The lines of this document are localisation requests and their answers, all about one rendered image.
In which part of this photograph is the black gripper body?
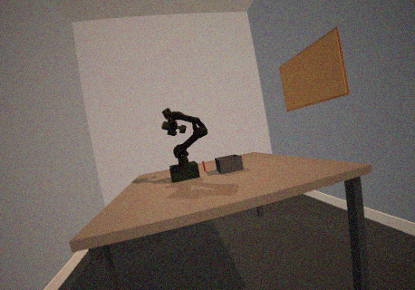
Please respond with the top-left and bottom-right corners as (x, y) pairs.
(161, 121), (187, 133)

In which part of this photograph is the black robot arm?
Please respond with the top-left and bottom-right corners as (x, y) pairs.
(162, 108), (208, 167)

